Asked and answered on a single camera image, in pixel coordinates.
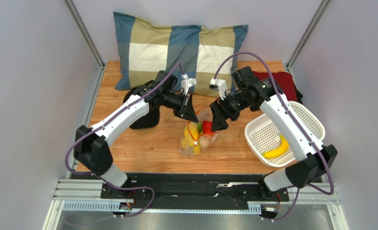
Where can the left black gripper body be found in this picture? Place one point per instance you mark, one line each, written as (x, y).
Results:
(173, 101)

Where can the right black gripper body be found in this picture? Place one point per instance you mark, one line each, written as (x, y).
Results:
(222, 110)

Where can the red toy bell pepper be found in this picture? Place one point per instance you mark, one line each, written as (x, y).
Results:
(207, 127)

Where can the green toy vegetable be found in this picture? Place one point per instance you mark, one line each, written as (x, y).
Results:
(199, 127)

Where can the yellow toy mango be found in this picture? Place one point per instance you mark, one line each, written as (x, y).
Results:
(191, 132)
(189, 147)

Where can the beige toy garlic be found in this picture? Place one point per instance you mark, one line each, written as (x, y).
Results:
(203, 142)

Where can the clear zip top bag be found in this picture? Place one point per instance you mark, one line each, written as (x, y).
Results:
(202, 115)

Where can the yellow toy banana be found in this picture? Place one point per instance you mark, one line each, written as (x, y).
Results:
(282, 149)

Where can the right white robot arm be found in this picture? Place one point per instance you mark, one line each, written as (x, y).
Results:
(314, 159)

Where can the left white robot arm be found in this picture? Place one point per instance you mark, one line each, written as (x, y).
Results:
(92, 144)

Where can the black baseball cap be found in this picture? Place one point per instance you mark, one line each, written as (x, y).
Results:
(151, 119)

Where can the white perforated plastic basket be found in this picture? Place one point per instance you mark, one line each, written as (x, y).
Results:
(262, 135)

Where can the dark red folded cloth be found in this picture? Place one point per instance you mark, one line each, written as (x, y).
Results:
(283, 79)

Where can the checkered blue beige pillow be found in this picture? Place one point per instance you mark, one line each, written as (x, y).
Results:
(194, 50)

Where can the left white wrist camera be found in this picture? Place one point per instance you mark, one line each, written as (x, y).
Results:
(187, 83)

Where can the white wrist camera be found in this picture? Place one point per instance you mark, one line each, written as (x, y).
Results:
(187, 83)
(220, 86)

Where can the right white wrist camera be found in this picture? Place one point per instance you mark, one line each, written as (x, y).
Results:
(220, 86)

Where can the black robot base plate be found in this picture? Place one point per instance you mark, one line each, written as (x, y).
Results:
(194, 191)

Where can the aluminium frame rail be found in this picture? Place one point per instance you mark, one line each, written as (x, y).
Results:
(85, 195)

